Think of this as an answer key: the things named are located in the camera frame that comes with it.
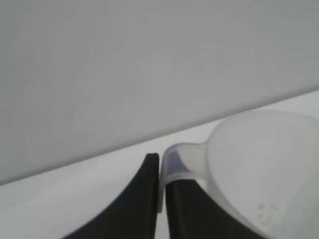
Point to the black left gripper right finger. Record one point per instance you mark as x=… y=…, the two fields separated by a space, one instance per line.
x=194 y=214

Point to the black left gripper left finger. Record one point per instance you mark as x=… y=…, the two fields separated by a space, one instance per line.
x=134 y=211

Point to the clear plastic measuring cup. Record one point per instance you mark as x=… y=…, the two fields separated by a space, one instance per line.
x=261 y=159

